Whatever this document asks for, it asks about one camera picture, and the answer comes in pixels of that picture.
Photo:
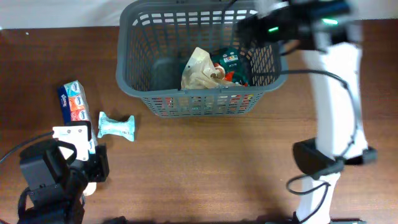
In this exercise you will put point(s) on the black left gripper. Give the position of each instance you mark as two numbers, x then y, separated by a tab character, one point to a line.
99	165

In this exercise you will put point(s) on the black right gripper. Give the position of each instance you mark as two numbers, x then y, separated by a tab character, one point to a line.
252	32

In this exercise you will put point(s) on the Kleenex tissue multipack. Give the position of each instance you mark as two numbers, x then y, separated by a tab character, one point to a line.
74	107

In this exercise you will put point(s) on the green Nescafe coffee bag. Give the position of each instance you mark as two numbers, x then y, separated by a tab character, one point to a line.
228	59

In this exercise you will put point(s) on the beige paper pouch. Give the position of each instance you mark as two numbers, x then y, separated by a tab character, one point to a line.
90	189
200	73

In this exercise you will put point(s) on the grey plastic basket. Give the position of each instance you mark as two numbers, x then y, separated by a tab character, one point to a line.
184	58

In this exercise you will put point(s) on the San Remo spaghetti packet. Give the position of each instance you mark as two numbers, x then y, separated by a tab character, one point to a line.
214	105

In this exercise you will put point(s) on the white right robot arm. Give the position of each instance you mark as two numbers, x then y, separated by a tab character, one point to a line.
329	36

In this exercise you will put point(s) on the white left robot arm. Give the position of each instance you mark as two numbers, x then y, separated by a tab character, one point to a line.
50	210

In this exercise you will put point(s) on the mint green wipes packet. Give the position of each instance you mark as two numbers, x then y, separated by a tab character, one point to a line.
124	129

